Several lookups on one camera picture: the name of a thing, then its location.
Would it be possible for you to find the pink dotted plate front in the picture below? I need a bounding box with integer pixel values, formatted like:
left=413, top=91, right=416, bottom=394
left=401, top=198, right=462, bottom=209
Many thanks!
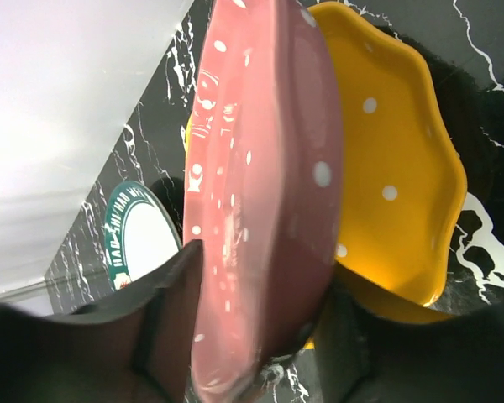
left=183, top=1, right=343, bottom=402

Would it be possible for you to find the white plate teal rim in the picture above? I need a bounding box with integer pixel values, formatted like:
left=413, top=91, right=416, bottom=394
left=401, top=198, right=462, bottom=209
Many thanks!
left=103, top=181, right=182, bottom=291

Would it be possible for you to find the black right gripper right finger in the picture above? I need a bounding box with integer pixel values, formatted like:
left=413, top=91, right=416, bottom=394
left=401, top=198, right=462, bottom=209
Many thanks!
left=314, top=268, right=504, bottom=402

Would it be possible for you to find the orange dotted plate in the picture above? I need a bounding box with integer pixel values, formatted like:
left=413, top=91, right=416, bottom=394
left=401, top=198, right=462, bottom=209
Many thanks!
left=310, top=2, right=467, bottom=324

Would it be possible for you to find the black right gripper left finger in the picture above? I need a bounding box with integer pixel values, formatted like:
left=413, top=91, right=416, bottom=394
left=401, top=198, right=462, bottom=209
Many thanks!
left=0, top=240, right=202, bottom=402

